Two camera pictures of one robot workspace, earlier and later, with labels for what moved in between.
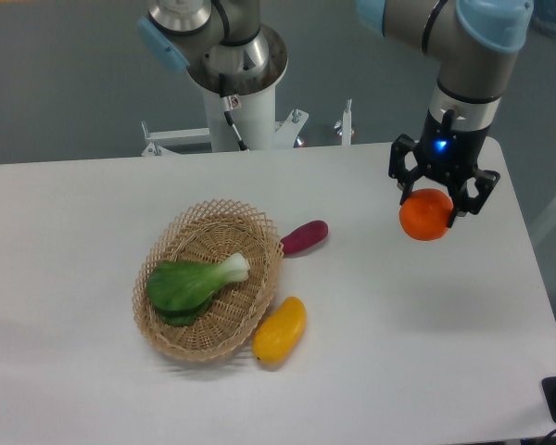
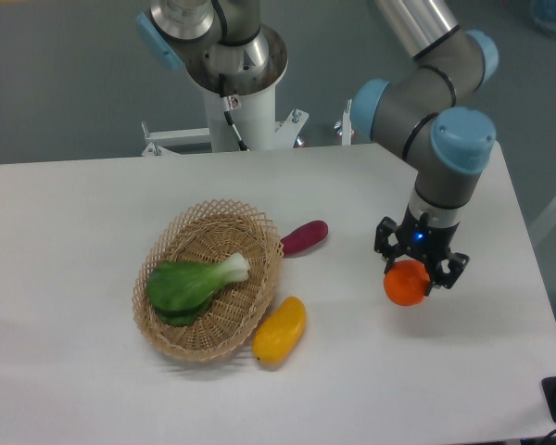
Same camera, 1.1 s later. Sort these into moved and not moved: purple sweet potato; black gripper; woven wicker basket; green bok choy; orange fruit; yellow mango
Moved: orange fruit; black gripper
Not moved: purple sweet potato; woven wicker basket; yellow mango; green bok choy
